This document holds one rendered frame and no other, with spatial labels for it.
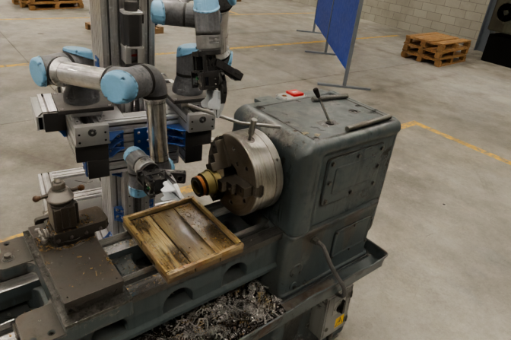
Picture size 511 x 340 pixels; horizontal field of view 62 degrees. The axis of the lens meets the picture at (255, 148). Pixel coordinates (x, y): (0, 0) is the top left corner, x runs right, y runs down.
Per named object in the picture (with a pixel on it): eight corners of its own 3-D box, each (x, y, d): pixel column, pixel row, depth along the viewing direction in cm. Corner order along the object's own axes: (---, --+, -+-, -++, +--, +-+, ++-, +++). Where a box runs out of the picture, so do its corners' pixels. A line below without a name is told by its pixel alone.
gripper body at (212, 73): (192, 90, 133) (188, 50, 130) (214, 87, 138) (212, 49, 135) (204, 92, 127) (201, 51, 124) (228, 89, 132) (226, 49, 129)
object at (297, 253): (291, 276, 268) (314, 154, 230) (349, 328, 236) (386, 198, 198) (211, 318, 233) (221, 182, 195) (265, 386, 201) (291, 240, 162)
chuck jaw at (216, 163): (231, 166, 163) (223, 135, 163) (238, 164, 159) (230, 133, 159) (207, 172, 156) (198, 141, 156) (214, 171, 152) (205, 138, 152)
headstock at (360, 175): (314, 154, 230) (327, 85, 212) (386, 198, 197) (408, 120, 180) (222, 182, 195) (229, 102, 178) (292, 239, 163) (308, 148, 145)
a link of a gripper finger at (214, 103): (204, 119, 134) (202, 90, 131) (220, 117, 137) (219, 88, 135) (210, 121, 131) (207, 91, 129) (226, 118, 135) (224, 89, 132)
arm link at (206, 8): (220, -3, 130) (218, -5, 122) (221, 34, 133) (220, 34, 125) (194, -2, 130) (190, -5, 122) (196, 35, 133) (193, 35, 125)
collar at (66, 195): (69, 187, 134) (68, 179, 132) (77, 200, 128) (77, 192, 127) (42, 194, 129) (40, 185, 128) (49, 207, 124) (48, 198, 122)
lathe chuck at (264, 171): (220, 175, 182) (235, 113, 164) (264, 225, 164) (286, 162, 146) (202, 180, 177) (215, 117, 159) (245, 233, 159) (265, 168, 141)
